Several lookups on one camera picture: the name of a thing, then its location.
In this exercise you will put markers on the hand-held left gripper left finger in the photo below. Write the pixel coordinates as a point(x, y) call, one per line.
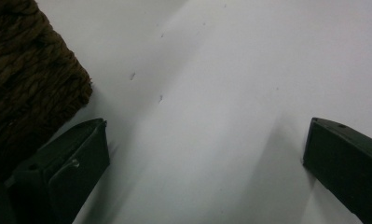
point(65, 174)

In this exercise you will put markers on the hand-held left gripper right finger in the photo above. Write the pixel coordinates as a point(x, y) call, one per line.
point(345, 161)

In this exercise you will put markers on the brown wicker basket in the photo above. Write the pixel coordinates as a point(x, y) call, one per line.
point(25, 77)

